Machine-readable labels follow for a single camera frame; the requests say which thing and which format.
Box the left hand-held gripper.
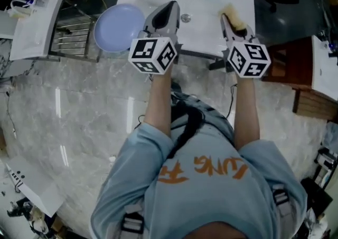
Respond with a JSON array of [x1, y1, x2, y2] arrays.
[[127, 0, 183, 75]]

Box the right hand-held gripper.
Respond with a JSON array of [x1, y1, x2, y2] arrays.
[[220, 13, 272, 79]]

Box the yellow sponge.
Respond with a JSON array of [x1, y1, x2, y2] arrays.
[[217, 3, 248, 31]]

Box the big light blue plate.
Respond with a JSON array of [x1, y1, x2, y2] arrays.
[[93, 3, 146, 53]]

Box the person's right forearm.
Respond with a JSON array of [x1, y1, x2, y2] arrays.
[[233, 75, 261, 151]]

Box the person's left forearm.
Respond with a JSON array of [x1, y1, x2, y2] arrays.
[[143, 70, 175, 139]]

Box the white ceramic sink basin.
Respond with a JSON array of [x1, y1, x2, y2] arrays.
[[116, 0, 256, 61]]

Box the black metal sink stand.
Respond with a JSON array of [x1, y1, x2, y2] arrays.
[[179, 47, 231, 72]]

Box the brown wooden cabinet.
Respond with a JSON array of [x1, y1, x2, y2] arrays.
[[261, 35, 322, 89]]

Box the grey blue jeans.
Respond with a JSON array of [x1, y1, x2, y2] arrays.
[[170, 81, 236, 144]]

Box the steel bar rack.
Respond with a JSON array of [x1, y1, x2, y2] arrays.
[[48, 0, 104, 63]]

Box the white basin on wooden cabinet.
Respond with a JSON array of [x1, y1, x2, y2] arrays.
[[311, 34, 338, 102]]

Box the brown wooden crate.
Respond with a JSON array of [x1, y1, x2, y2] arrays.
[[292, 87, 338, 123]]

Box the white rectangular vanity basin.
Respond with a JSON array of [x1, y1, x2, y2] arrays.
[[10, 0, 65, 61]]

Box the white faucet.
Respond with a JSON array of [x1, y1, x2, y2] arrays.
[[10, 0, 43, 17]]

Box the light blue t-shirt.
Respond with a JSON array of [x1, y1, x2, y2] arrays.
[[89, 123, 308, 239]]

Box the white flat panel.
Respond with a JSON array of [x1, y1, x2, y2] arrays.
[[5, 156, 65, 218]]

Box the grey harness strap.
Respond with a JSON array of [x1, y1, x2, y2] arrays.
[[121, 204, 146, 239], [271, 183, 293, 218]]

